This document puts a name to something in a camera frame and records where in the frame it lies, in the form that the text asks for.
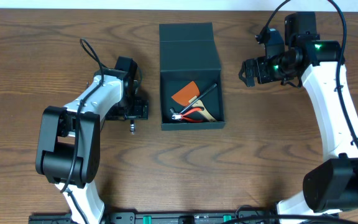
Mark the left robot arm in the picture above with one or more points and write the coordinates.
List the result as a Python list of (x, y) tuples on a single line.
[(68, 152)]

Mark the small steel hammer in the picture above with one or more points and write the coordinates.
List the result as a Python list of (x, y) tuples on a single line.
[(190, 97)]

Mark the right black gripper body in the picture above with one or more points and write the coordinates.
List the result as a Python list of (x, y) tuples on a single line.
[(273, 70)]

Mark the orange scraper wooden handle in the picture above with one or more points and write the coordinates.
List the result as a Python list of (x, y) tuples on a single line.
[(191, 100)]

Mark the dark green open box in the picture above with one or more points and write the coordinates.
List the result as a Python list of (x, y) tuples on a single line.
[(188, 53)]

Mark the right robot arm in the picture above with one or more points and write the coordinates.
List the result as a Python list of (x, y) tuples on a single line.
[(332, 187)]

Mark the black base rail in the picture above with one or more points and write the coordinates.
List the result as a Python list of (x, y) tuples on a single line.
[(170, 218)]

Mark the red handled pliers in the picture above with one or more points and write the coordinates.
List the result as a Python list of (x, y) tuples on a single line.
[(185, 116)]

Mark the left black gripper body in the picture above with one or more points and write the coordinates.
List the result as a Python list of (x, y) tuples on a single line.
[(137, 109)]

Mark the silver ratchet wrench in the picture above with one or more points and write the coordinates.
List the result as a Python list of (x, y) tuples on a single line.
[(132, 126)]

